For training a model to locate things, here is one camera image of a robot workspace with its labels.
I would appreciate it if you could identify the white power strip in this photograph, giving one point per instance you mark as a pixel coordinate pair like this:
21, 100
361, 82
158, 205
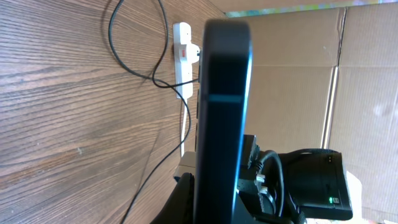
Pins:
182, 35

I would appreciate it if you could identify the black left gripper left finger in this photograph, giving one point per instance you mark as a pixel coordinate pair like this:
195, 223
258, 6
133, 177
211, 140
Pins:
178, 209

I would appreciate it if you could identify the brown cardboard backdrop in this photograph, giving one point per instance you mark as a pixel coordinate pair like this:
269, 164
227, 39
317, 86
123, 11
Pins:
326, 76

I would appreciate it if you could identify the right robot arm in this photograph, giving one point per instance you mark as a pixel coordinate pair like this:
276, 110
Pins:
292, 187

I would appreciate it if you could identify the blue screen smartphone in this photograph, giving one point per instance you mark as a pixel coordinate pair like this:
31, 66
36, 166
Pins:
224, 87

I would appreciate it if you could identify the white USB wall charger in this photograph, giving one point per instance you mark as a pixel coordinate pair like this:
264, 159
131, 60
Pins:
192, 53

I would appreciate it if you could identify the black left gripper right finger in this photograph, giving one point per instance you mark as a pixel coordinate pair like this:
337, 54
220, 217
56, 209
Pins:
240, 213

